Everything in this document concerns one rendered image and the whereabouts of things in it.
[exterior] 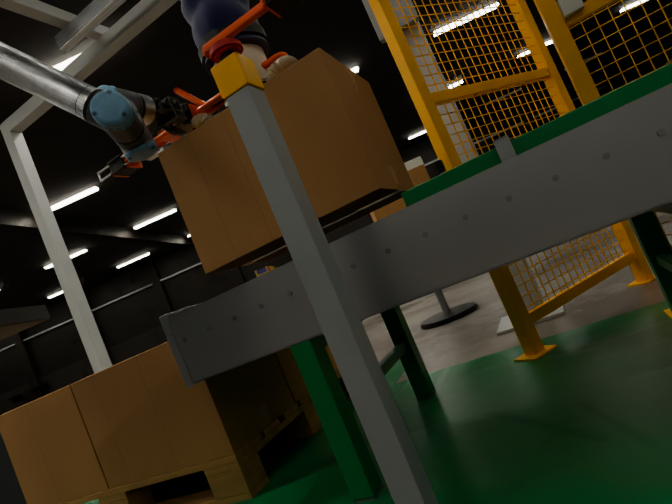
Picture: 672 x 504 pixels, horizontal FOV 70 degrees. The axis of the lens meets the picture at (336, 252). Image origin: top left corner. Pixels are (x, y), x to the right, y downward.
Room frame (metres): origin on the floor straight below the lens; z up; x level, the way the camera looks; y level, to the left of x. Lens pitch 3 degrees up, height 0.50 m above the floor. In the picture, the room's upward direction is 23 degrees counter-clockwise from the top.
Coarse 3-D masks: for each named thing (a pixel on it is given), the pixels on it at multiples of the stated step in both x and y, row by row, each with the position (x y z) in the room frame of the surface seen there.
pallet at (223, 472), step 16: (336, 368) 2.23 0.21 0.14; (304, 400) 1.91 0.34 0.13; (288, 416) 1.79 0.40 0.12; (304, 416) 1.88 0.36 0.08; (272, 432) 1.68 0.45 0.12; (288, 432) 1.92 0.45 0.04; (304, 432) 1.90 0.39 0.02; (256, 448) 1.58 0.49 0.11; (208, 464) 1.54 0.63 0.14; (224, 464) 1.51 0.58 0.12; (240, 464) 1.50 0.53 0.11; (256, 464) 1.56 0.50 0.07; (144, 480) 1.66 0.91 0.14; (160, 480) 1.63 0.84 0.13; (208, 480) 1.55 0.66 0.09; (224, 480) 1.52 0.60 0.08; (240, 480) 1.50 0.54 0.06; (256, 480) 1.53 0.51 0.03; (96, 496) 1.76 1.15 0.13; (112, 496) 1.73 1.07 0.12; (128, 496) 1.71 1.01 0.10; (144, 496) 1.76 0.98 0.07; (192, 496) 1.68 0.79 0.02; (208, 496) 1.61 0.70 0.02; (224, 496) 1.53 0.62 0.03; (240, 496) 1.51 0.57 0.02
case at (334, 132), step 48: (288, 96) 1.25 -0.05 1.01; (336, 96) 1.20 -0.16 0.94; (192, 144) 1.38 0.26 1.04; (240, 144) 1.32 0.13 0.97; (288, 144) 1.27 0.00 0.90; (336, 144) 1.22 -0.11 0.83; (384, 144) 1.42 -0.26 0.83; (192, 192) 1.40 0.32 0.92; (240, 192) 1.34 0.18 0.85; (336, 192) 1.24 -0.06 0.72; (384, 192) 1.30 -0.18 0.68; (192, 240) 1.43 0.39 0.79; (240, 240) 1.37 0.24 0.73
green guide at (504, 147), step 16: (640, 80) 0.92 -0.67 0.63; (656, 80) 0.91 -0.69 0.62; (608, 96) 0.94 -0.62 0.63; (624, 96) 0.93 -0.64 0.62; (640, 96) 0.92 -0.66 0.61; (576, 112) 0.96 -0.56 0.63; (592, 112) 0.95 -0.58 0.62; (608, 112) 0.94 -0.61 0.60; (544, 128) 0.99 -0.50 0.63; (560, 128) 0.98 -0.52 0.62; (496, 144) 0.96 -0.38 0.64; (512, 144) 1.02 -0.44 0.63; (528, 144) 1.01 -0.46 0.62; (480, 160) 1.05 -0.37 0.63; (496, 160) 1.03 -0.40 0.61; (448, 176) 1.08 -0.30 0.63; (464, 176) 1.06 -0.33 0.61; (416, 192) 1.11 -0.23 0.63; (432, 192) 1.10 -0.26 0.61
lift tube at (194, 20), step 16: (192, 0) 1.41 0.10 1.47; (208, 0) 1.39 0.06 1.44; (224, 0) 1.39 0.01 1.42; (240, 0) 1.43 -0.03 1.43; (192, 16) 1.44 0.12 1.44; (208, 16) 1.39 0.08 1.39; (224, 16) 1.39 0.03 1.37; (240, 16) 1.40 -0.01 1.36; (192, 32) 1.46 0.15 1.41; (208, 32) 1.40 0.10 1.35; (208, 64) 1.45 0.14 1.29
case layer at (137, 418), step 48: (96, 384) 1.68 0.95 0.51; (144, 384) 1.59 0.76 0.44; (240, 384) 1.63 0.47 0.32; (288, 384) 1.86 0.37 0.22; (48, 432) 1.82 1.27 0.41; (96, 432) 1.71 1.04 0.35; (144, 432) 1.62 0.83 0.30; (192, 432) 1.54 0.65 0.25; (240, 432) 1.55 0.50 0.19; (48, 480) 1.86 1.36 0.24; (96, 480) 1.75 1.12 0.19
